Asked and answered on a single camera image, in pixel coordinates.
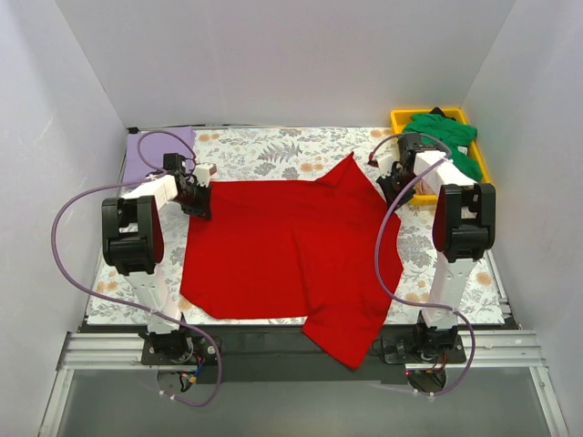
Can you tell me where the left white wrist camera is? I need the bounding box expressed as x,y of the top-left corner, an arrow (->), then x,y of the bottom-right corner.
192,163 -> 217,187

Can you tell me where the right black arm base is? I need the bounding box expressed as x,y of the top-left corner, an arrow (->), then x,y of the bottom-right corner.
371,336 -> 466,365

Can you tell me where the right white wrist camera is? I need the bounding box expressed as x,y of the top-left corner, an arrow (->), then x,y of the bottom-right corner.
368,152 -> 398,175

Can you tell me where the aluminium frame rail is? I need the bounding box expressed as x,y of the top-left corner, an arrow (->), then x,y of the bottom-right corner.
40,328 -> 569,436

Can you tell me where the green t shirt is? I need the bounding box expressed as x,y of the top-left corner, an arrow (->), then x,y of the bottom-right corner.
403,112 -> 483,182

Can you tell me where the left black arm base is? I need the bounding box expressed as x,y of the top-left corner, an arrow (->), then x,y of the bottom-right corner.
140,331 -> 222,366

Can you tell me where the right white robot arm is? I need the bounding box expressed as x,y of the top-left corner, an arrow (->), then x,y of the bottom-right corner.
368,132 -> 496,362

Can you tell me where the black garment in bin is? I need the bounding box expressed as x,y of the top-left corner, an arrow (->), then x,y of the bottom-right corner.
430,107 -> 456,121

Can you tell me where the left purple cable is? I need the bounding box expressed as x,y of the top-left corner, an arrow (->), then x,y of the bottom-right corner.
50,130 -> 224,408

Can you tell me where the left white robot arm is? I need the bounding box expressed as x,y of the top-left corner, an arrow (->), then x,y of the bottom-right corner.
101,153 -> 217,364

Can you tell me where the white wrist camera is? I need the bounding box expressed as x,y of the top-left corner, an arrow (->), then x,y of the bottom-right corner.
368,152 -> 398,175
192,163 -> 217,187

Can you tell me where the floral patterned table mat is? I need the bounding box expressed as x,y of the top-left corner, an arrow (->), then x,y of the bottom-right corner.
87,127 -> 503,326

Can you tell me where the red t shirt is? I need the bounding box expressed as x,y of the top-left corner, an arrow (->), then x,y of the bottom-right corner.
180,157 -> 403,370

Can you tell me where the folded lavender t shirt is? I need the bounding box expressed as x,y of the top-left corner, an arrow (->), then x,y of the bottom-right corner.
123,127 -> 195,182

